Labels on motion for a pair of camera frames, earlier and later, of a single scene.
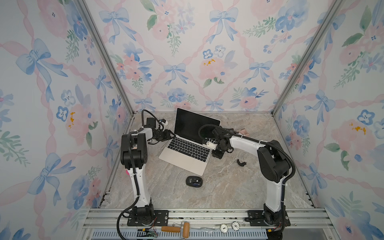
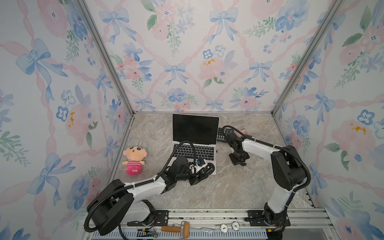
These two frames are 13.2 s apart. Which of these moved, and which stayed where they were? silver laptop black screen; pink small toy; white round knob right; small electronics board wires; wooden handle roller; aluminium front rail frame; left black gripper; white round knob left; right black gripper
Moved: right black gripper; left black gripper; silver laptop black screen
Stayed: white round knob right; pink small toy; aluminium front rail frame; white round knob left; small electronics board wires; wooden handle roller
